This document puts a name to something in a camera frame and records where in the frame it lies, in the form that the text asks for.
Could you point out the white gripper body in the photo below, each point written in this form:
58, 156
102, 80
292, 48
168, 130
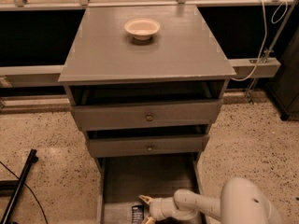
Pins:
155, 208

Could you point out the dark blue rxbar wrapper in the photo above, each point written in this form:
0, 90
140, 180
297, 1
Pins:
137, 214

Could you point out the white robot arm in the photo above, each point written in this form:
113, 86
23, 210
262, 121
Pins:
241, 202

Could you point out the grey open bottom drawer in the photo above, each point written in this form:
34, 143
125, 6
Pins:
124, 179

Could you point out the brass middle drawer knob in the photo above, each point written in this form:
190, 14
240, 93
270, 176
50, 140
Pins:
149, 148

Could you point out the brass drawer knob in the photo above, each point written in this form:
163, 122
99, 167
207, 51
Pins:
149, 148
149, 117

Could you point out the grey middle drawer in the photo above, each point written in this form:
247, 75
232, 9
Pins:
119, 147

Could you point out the brass top drawer knob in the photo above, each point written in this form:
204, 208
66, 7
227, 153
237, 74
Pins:
149, 117

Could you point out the grey top drawer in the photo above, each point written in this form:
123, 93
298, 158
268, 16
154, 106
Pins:
133, 116

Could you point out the grey wooden drawer cabinet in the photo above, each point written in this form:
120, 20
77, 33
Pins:
145, 92

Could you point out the black metal stand bar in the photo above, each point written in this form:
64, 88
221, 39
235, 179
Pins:
16, 191

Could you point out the white ceramic bowl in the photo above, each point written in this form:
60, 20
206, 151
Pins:
142, 28

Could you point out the dark cabinet at right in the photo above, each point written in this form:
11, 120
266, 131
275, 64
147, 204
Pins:
284, 87

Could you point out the diagonal metal support rod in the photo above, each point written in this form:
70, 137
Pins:
281, 16

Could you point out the grey metal railing frame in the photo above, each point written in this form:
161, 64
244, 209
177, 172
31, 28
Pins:
176, 64

